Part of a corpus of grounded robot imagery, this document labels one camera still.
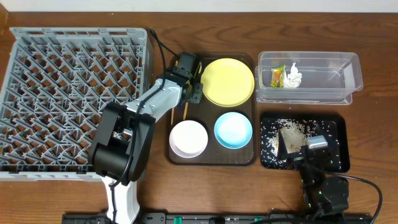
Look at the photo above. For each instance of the wooden chopstick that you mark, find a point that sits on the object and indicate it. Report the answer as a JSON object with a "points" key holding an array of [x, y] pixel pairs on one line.
{"points": [[172, 116], [186, 104]]}

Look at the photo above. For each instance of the clear plastic waste bin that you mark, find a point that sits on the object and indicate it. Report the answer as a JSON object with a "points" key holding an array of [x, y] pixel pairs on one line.
{"points": [[328, 78]]}

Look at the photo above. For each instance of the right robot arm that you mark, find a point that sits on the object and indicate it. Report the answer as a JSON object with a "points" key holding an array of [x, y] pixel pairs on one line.
{"points": [[326, 194]]}

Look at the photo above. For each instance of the pink round bowl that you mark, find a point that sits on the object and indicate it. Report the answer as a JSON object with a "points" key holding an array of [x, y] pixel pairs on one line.
{"points": [[188, 139]]}

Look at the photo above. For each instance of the light blue bowl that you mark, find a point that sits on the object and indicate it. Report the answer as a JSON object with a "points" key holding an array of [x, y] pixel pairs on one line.
{"points": [[233, 130]]}

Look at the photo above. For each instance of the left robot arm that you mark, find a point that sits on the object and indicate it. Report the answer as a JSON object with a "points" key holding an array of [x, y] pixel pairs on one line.
{"points": [[120, 149]]}

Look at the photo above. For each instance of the green snack wrapper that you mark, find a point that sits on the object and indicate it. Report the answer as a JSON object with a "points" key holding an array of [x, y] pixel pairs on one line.
{"points": [[278, 75]]}

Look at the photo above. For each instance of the dark brown serving tray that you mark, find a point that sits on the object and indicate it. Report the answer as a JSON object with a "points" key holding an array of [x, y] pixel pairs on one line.
{"points": [[206, 113]]}

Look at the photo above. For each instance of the black waste tray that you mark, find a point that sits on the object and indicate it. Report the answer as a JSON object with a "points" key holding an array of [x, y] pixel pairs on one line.
{"points": [[338, 119]]}

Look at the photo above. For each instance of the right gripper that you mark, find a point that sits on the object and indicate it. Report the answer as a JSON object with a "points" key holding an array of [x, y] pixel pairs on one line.
{"points": [[296, 154]]}

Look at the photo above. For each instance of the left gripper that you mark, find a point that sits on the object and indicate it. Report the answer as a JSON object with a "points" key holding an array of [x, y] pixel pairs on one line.
{"points": [[195, 92]]}

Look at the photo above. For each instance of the yellow round plate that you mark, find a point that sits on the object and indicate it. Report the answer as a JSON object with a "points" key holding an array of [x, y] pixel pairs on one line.
{"points": [[227, 82]]}

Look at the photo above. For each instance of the aluminium foil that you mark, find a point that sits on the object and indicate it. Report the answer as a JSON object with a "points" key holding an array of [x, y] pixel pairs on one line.
{"points": [[293, 79]]}

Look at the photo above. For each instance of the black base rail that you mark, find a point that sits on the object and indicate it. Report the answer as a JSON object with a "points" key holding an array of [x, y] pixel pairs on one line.
{"points": [[162, 218]]}

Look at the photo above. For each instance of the spilled rice waste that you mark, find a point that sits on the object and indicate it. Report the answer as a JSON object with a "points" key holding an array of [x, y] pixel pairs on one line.
{"points": [[270, 127]]}

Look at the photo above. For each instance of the grey plastic dish rack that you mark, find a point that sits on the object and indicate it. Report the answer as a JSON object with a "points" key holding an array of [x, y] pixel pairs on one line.
{"points": [[57, 82]]}

